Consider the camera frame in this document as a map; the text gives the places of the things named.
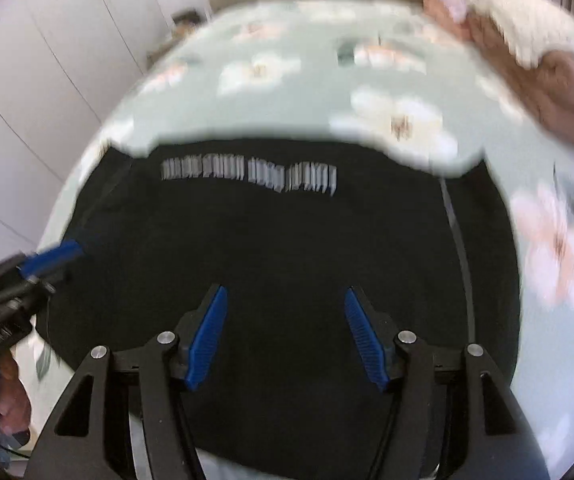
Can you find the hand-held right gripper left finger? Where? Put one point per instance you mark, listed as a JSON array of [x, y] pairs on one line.
[[207, 340]]

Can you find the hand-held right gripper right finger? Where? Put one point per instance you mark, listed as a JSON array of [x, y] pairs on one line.
[[364, 340]]

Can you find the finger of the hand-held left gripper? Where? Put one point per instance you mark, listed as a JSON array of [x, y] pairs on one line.
[[52, 257]]

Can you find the black hooded jacket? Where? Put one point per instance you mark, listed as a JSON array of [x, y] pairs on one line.
[[287, 240]]

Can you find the person's left hand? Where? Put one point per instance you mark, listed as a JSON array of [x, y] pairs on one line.
[[12, 400]]

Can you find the white wardrobe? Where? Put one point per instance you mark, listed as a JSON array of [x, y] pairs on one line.
[[42, 85]]

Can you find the beige nightstand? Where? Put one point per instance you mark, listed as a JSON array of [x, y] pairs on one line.
[[167, 50]]

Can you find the bed with floral sheet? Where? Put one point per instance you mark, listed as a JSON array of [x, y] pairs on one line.
[[317, 85]]

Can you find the small dark box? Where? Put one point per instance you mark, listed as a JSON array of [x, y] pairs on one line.
[[187, 16]]

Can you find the folded mauve quilt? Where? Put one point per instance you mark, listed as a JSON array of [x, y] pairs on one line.
[[567, 100]]

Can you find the white floral pillow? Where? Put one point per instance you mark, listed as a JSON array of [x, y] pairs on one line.
[[517, 15]]

